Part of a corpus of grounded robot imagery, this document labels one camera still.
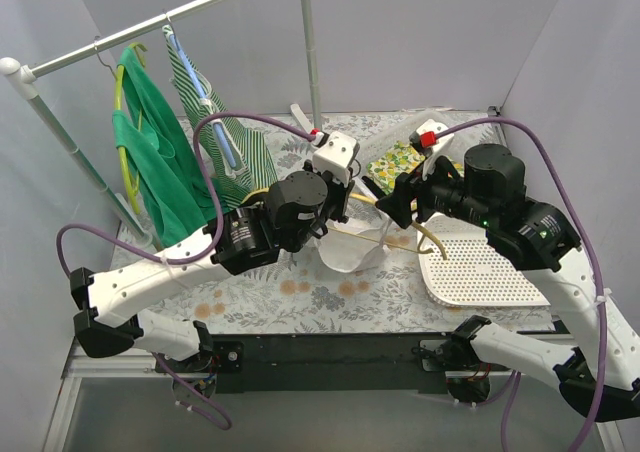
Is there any white oval perforated basket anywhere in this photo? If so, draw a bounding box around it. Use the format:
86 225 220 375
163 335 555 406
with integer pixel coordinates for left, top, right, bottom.
419 214 549 308

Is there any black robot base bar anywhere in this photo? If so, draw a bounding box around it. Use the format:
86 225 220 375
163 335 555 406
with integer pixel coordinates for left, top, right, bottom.
199 329 501 396

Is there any white rectangular plastic basket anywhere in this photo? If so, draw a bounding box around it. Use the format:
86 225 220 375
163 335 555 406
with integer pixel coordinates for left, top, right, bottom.
349 109 471 223

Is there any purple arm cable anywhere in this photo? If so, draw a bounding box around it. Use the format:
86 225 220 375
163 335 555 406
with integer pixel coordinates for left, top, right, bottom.
437 117 611 452
55 111 321 431

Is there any white metal clothes rack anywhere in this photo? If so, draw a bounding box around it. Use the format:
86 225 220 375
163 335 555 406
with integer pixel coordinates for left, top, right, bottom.
1 0 323 247

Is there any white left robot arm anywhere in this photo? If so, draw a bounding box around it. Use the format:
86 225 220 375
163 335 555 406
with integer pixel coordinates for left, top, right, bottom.
70 171 354 372

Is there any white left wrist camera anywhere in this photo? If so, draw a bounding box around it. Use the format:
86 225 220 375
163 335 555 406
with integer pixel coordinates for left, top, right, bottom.
311 131 360 187

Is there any light blue plastic hanger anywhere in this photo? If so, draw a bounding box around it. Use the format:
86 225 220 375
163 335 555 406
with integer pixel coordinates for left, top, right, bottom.
164 11 245 177

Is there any lime green plastic hanger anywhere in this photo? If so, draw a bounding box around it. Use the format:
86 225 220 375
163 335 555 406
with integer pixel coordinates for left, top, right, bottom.
93 36 140 215

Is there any yellow plastic hanger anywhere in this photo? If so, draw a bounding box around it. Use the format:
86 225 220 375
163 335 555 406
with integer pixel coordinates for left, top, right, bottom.
242 184 449 262

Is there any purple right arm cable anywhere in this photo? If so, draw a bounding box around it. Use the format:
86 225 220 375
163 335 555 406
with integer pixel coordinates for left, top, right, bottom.
437 117 611 452

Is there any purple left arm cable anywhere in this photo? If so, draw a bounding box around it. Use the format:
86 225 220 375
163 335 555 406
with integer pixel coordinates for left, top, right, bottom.
55 111 321 431

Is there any floral fern patterned tablecloth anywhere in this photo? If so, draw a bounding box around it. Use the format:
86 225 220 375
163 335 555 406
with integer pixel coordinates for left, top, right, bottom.
102 110 566 334

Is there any green white striped tank top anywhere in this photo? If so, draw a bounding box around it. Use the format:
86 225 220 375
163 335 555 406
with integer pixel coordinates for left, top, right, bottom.
162 25 277 210

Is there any lemon print folded cloth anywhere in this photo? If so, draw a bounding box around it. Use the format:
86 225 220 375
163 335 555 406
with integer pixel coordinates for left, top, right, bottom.
365 139 452 197

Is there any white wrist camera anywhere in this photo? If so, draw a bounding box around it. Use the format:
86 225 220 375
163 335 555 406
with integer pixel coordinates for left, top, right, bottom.
311 131 360 187
409 119 453 180

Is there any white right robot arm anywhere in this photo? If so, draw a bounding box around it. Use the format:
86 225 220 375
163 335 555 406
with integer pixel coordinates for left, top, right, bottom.
376 144 639 422

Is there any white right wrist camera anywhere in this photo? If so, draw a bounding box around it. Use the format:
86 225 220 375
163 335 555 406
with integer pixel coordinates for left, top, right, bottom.
409 119 453 180

